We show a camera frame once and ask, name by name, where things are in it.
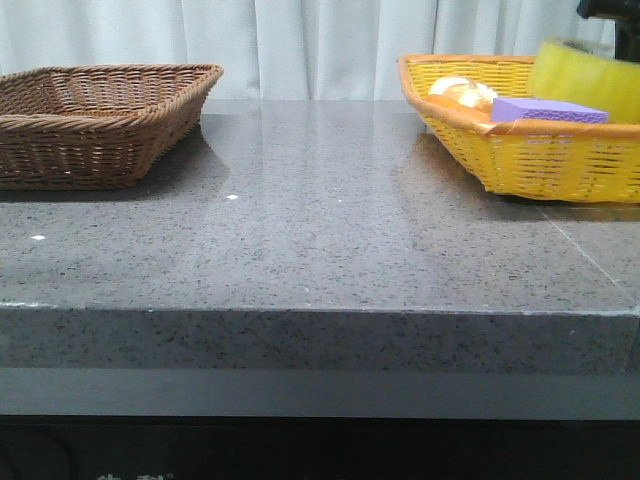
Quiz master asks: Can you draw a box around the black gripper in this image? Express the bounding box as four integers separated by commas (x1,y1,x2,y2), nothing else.
576,0,639,62

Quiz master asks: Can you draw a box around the yellow tape roll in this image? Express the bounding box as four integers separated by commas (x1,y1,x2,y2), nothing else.
527,37,639,124

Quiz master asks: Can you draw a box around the yellow wicker basket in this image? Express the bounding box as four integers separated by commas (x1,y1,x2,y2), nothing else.
397,54,639,203

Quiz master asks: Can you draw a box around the purple sponge block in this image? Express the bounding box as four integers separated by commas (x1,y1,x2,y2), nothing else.
490,97,609,124

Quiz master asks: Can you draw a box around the bread roll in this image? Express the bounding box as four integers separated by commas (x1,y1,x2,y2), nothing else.
426,76,498,122

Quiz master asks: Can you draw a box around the white curtain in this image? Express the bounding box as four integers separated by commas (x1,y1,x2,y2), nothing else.
1,1,614,100

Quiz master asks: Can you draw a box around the brown wicker basket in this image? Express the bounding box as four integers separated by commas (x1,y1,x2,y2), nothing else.
1,63,224,191

